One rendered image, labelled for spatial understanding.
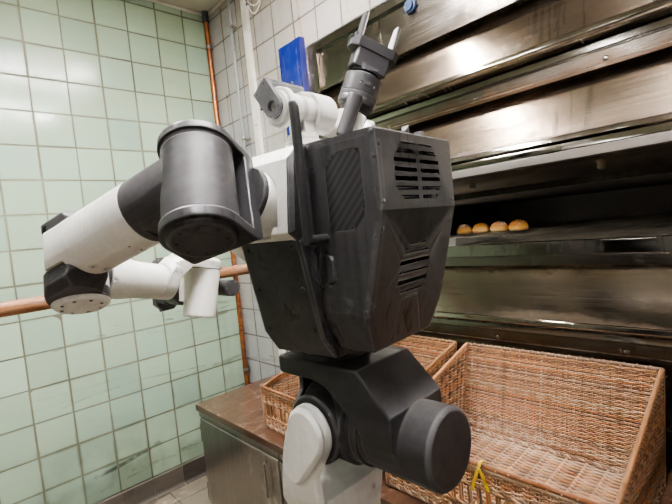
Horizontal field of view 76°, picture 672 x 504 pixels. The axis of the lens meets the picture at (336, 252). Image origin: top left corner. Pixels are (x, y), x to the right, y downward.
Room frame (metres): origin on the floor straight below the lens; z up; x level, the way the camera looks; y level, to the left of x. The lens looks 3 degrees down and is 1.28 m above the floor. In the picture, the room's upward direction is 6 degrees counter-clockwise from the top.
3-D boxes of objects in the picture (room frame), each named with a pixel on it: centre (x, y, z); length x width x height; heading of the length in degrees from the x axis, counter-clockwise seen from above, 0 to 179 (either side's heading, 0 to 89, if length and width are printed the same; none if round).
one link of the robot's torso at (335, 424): (0.71, 0.01, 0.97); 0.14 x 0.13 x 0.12; 135
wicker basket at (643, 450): (1.10, -0.43, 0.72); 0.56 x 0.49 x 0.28; 44
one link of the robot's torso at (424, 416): (0.67, -0.03, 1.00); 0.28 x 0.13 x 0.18; 45
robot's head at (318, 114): (0.73, 0.03, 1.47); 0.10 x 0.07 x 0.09; 139
